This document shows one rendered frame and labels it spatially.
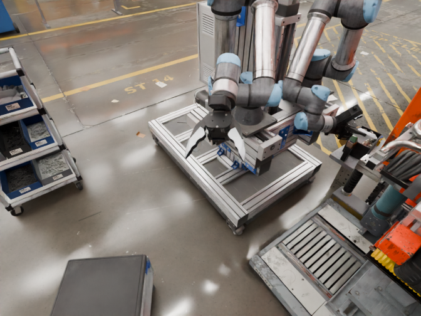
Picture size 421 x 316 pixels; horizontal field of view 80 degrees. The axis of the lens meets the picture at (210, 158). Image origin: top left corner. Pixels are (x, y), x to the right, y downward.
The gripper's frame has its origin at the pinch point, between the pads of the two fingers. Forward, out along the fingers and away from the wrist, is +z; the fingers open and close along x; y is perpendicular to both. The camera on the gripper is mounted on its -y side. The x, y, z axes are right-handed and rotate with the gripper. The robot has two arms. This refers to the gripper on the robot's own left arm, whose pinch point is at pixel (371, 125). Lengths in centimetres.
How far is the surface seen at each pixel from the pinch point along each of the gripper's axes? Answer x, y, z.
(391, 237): 53, 0, -20
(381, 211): 25.5, 31.5, 16.6
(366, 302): 60, 61, 12
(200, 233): 9, 102, -63
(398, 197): 25.3, 18.5, 14.9
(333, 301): 57, 71, 2
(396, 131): -10.6, 9.5, 27.9
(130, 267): 42, 72, -103
